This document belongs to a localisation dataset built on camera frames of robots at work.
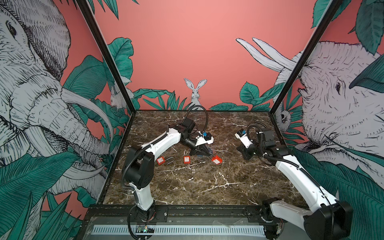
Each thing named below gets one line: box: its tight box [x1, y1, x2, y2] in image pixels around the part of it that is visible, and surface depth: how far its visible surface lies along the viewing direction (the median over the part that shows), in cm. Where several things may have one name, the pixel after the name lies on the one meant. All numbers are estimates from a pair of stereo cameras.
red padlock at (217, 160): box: [211, 155, 223, 165], surface depth 79 cm
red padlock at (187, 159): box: [183, 155, 191, 165], surface depth 94 cm
